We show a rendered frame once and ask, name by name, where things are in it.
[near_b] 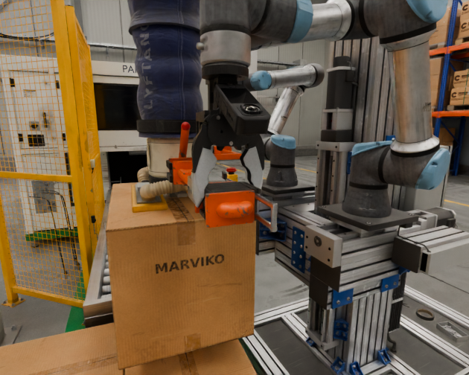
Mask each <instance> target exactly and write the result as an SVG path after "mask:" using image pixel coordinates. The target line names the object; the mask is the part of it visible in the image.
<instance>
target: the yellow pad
mask: <svg viewBox="0 0 469 375"><path fill-rule="evenodd" d="M131 191H132V210H133V213H137V212H145V211H162V210H167V209H168V205H167V203H166V201H165V198H164V197H163V195H161V196H160V195H158V196H156V198H155V200H153V201H143V200H142V198H141V195H140V191H138V189H137V184H135V185H131Z"/></svg>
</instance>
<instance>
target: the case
mask: <svg viewBox="0 0 469 375"><path fill-rule="evenodd" d="M137 183H138V182H136V183H123V184H113V185H112V193H111V198H110V204H109V213H108V217H107V223H106V245H107V254H108V262H109V278H110V286H111V294H112V310H113V318H114V327H115V343H116V351H117V360H118V370H123V369H125V368H131V367H134V366H136V365H142V364H145V363H148V362H153V361H156V360H160V359H164V358H168V357H171V356H175V355H179V354H182V353H187V352H190V351H193V350H198V349H201V348H204V347H209V346H212V345H216V344H221V343H224V342H229V341H232V340H235V339H240V338H243V337H246V336H251V335H254V317H255V245H256V221H254V222H253V223H247V224H239V225H227V226H220V227H213V228H206V226H205V220H204V218H203V217H202V216H201V214H200V213H195V207H194V203H193V202H192V201H191V199H190V198H189V197H188V196H187V197H179V198H178V197H170V196H169V194H168V193H167V194H164V195H163V197H164V198H165V201H166V203H167V210H162V211H145V212H137V213H133V210H132V191H131V185H135V184H137Z"/></svg>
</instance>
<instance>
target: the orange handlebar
mask: <svg viewBox="0 0 469 375"><path fill-rule="evenodd" d="M220 153H221V154H214V155H215V157H216V158H217V160H232V159H240V156H241V153H236V152H233V151H230V150H224V149H223V150H222V151H220ZM191 171H192V169H191V170H184V169H179V170H178V172H177V174H178V176H179V177H180V178H181V179H182V180H183V181H180V182H181V183H182V184H183V185H184V186H188V176H190V175H191ZM253 208H254V206H253V204H252V203H251V202H249V201H243V202H234V203H229V202H225V203H222V204H220V205H219V206H218V207H217V210H216V212H217V214H218V215H219V216H220V217H224V218H240V217H245V216H248V215H250V214H251V212H252V211H253Z"/></svg>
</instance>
